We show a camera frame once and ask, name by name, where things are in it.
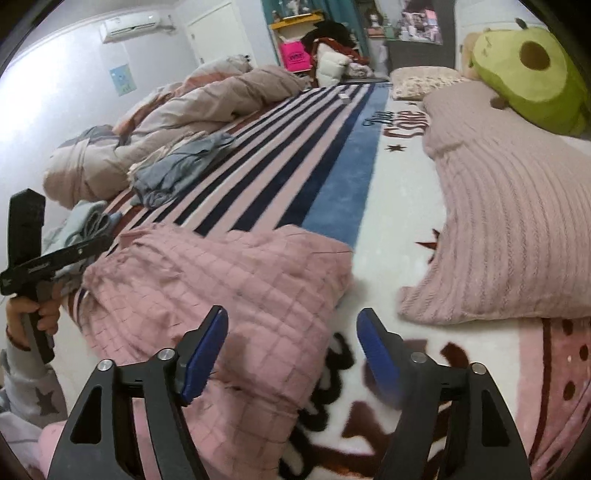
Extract white door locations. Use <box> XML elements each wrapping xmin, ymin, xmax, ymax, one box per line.
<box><xmin>187</xmin><ymin>0</ymin><xmax>257</xmax><ymax>70</ymax></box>

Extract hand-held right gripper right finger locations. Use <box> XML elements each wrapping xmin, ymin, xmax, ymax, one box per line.
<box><xmin>355</xmin><ymin>307</ymin><xmax>533</xmax><ymax>480</ymax></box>

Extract white air conditioner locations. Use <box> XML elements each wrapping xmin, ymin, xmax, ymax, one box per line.
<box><xmin>100</xmin><ymin>9</ymin><xmax>176</xmax><ymax>44</ymax></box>

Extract pink checked pants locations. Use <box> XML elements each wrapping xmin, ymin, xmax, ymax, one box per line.
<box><xmin>69</xmin><ymin>224</ymin><xmax>354</xmax><ymax>480</ymax></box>

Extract grey garment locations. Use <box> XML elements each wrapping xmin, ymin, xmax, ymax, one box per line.
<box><xmin>128</xmin><ymin>131</ymin><xmax>237</xmax><ymax>208</ymax></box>

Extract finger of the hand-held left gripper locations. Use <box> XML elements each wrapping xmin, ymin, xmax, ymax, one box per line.
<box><xmin>78</xmin><ymin>234</ymin><xmax>115</xmax><ymax>265</ymax></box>

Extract person's left hand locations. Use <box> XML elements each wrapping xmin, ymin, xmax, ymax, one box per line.
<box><xmin>6</xmin><ymin>288</ymin><xmax>62</xmax><ymax>352</ymax></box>

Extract person's left forearm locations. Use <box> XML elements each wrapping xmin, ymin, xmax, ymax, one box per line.
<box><xmin>0</xmin><ymin>339</ymin><xmax>70</xmax><ymax>430</ymax></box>

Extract beige pink duvet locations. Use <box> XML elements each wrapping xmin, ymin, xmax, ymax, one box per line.
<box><xmin>42</xmin><ymin>54</ymin><xmax>312</xmax><ymax>208</ymax></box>

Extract green avocado plush toy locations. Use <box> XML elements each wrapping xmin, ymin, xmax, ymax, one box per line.
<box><xmin>466</xmin><ymin>18</ymin><xmax>591</xmax><ymax>137</ymax></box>

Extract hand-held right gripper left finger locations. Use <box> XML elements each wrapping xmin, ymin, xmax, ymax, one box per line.
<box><xmin>47</xmin><ymin>305</ymin><xmax>230</xmax><ymax>480</ymax></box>

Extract blue wall poster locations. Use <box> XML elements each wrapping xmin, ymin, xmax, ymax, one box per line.
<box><xmin>109</xmin><ymin>65</ymin><xmax>137</xmax><ymax>97</ymax></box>

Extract pile of clothes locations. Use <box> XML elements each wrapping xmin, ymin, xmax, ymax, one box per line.
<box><xmin>302</xmin><ymin>21</ymin><xmax>375</xmax><ymax>88</ymax></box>

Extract beige plush toy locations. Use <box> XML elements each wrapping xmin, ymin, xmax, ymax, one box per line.
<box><xmin>461</xmin><ymin>31</ymin><xmax>483</xmax><ymax>80</ymax></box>

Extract yellow shelf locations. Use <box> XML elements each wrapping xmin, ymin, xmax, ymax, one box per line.
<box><xmin>269</xmin><ymin>0</ymin><xmax>324</xmax><ymax>47</ymax></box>

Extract pink bag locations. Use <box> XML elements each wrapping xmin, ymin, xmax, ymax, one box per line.
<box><xmin>279</xmin><ymin>39</ymin><xmax>310</xmax><ymax>72</ymax></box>

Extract pink ribbed pillow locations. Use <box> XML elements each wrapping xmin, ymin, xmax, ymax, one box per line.
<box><xmin>398</xmin><ymin>82</ymin><xmax>591</xmax><ymax>326</ymax></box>

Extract dark grey cabinet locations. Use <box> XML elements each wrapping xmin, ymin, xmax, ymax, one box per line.
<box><xmin>383</xmin><ymin>0</ymin><xmax>458</xmax><ymax>77</ymax></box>

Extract small patterned pillow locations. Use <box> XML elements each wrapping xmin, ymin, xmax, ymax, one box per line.
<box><xmin>389</xmin><ymin>66</ymin><xmax>472</xmax><ymax>101</ymax></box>

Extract light blue garment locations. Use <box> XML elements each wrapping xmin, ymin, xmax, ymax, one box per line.
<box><xmin>42</xmin><ymin>200</ymin><xmax>122</xmax><ymax>282</ymax></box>

